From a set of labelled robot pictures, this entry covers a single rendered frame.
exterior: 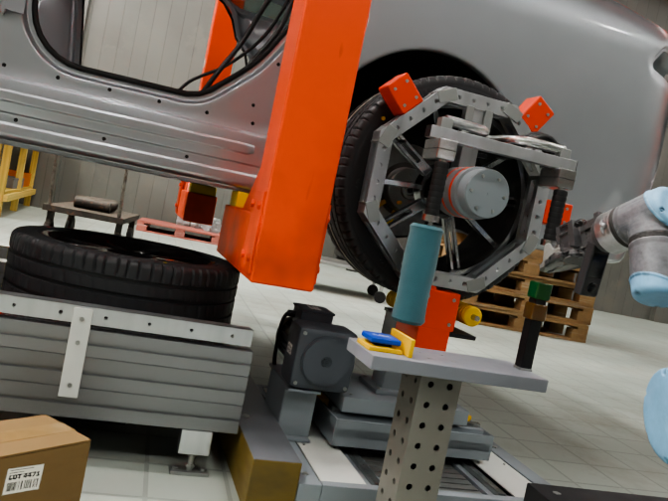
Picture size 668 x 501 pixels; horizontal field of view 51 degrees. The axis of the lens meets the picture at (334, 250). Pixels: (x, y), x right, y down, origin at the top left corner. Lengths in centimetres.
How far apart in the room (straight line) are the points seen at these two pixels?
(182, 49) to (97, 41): 113
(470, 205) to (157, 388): 91
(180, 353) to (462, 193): 82
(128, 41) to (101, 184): 201
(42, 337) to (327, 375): 73
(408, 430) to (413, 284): 40
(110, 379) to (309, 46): 93
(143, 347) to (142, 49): 879
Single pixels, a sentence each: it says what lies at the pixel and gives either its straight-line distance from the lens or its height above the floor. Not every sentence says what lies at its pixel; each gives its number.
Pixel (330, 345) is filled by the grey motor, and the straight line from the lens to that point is 191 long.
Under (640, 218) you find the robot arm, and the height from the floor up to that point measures 83.
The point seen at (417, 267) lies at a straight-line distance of 179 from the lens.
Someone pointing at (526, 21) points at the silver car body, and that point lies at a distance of 257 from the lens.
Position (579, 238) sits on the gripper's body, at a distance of 159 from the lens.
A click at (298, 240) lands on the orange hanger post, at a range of 169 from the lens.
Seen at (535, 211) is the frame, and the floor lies 84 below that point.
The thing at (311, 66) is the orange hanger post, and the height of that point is 105.
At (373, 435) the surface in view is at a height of 13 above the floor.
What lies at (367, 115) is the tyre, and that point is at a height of 100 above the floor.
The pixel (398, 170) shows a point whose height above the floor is 91.
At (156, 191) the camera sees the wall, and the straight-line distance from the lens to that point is 1023.
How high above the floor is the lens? 72
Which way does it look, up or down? 3 degrees down
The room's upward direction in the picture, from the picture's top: 12 degrees clockwise
